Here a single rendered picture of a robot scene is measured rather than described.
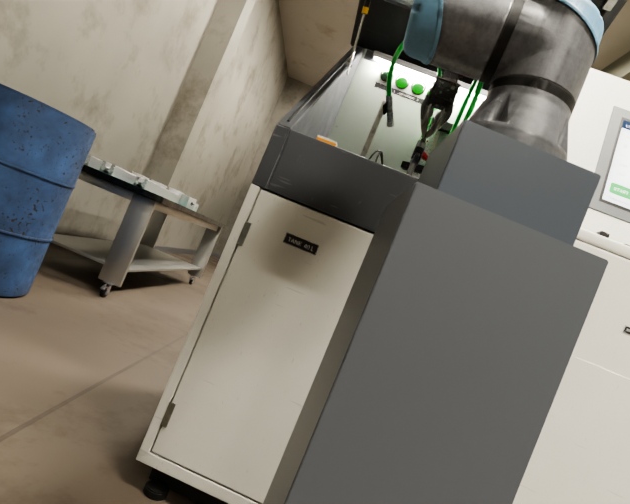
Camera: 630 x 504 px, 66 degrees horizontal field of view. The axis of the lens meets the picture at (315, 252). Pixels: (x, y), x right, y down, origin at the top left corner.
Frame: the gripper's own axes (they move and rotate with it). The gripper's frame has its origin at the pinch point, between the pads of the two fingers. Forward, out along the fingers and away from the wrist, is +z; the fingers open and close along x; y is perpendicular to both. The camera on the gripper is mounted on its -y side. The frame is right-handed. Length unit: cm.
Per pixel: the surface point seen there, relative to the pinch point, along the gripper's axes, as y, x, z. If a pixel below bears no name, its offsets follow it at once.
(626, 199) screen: -4, 59, -4
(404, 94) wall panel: -31.2, -11.7, -21.2
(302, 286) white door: 23, -14, 52
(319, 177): 22.7, -20.1, 26.5
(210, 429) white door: 23, -21, 92
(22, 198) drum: -56, -147, 68
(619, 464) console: 23, 66, 61
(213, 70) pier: -376, -237, -110
